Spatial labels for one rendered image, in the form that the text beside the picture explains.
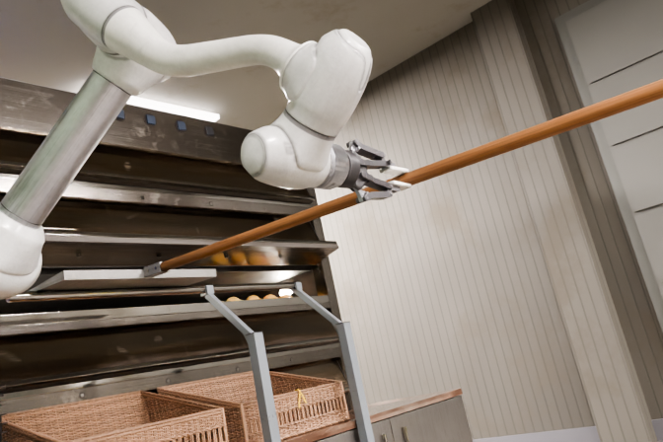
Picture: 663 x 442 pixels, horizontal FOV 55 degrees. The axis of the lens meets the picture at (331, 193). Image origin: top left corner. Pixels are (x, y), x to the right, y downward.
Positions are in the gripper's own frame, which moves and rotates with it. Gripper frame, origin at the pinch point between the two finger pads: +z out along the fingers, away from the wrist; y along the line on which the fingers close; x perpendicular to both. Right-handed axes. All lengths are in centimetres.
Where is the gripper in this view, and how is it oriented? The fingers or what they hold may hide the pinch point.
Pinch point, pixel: (396, 178)
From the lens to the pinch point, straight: 136.8
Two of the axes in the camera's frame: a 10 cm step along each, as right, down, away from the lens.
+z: 6.6, 0.8, 7.5
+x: 7.4, -2.8, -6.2
